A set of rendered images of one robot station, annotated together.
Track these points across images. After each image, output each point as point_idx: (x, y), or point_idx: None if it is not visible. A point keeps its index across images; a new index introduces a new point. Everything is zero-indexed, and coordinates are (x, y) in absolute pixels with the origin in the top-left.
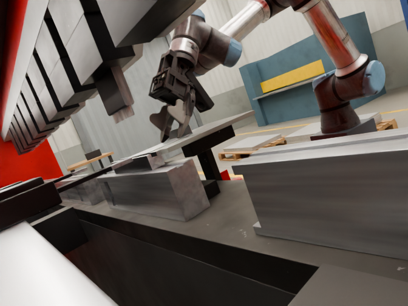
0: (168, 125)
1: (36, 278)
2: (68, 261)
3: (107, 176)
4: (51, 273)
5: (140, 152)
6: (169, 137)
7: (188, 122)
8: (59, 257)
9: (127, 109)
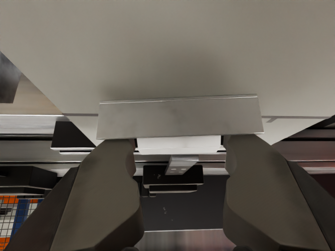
0: (133, 165)
1: (310, 169)
2: (317, 167)
3: (40, 132)
4: (315, 168)
5: (96, 140)
6: (102, 113)
7: (267, 143)
8: (309, 168)
9: (218, 245)
